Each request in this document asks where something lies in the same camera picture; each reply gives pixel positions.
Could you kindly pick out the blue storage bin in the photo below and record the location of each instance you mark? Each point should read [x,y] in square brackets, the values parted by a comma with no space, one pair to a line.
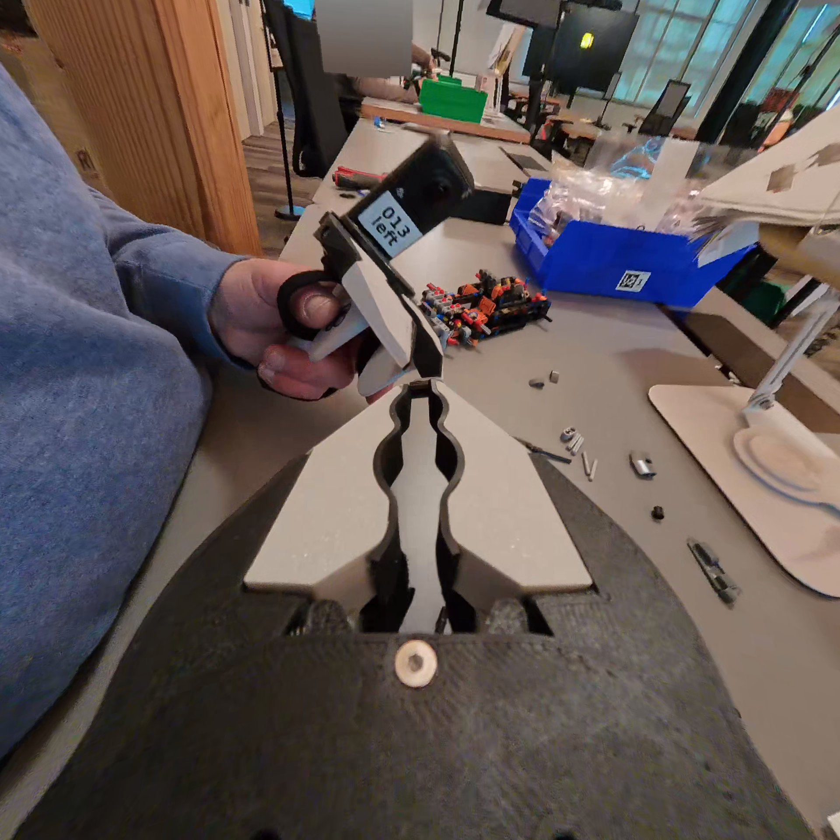
[590,256]

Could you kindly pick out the dark grey panel piece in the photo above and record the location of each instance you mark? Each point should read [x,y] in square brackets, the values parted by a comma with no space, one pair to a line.
[714,569]

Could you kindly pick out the person's left hand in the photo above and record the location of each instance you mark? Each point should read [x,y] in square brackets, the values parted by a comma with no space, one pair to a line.
[249,315]

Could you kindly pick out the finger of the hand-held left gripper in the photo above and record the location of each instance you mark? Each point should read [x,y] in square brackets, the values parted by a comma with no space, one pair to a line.
[380,308]
[430,341]

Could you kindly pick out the white paper booklet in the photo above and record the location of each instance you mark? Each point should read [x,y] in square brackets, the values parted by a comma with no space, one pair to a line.
[774,197]

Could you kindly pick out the person's blue sweater torso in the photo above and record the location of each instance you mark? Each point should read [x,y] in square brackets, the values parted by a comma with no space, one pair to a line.
[65,492]

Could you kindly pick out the black monitor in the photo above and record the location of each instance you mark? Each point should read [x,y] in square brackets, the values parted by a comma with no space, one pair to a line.
[597,59]

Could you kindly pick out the tablet on stand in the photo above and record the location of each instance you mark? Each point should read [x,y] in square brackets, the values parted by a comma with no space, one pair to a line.
[666,105]

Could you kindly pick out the green box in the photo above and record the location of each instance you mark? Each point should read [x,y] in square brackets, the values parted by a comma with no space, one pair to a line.
[453,100]

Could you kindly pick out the red and black tool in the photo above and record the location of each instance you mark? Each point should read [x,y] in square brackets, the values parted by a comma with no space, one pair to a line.
[358,177]

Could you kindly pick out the dark cloth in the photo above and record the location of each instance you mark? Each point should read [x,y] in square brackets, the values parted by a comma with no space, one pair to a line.
[315,98]

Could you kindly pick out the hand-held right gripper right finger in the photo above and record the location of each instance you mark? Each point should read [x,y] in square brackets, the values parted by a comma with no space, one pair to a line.
[512,518]

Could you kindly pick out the short black pin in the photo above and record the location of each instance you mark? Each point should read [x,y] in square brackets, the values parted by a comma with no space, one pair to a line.
[422,383]

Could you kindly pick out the wooden workbench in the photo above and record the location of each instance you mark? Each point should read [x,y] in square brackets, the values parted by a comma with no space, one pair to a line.
[459,131]

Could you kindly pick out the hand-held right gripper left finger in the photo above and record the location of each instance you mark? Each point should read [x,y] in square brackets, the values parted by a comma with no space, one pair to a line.
[321,518]

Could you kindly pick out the white desk stand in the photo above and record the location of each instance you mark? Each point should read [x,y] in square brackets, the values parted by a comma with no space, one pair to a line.
[722,459]

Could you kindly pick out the black floor stand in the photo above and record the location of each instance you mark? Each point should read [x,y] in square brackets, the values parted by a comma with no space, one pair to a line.
[283,131]

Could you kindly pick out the person's left forearm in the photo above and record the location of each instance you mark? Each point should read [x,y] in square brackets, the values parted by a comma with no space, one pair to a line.
[164,275]

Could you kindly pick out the brown cardboard box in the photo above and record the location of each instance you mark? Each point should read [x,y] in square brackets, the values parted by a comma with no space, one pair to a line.
[39,85]

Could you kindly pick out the black connector with axle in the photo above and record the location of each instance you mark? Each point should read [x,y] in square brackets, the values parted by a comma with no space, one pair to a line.
[548,453]

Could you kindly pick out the clear plastic parts bags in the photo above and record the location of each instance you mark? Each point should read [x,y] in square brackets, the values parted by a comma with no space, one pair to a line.
[590,197]

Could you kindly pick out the black steel column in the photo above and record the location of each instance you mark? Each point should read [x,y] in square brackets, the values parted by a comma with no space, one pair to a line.
[741,65]

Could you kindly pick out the light grey curved panel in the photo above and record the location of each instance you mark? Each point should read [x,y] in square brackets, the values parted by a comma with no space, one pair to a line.
[643,464]

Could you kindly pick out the lego car assembly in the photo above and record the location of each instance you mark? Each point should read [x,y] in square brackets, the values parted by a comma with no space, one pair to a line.
[485,308]

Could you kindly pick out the wooden pillar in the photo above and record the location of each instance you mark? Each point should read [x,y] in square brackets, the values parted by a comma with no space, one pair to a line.
[151,98]

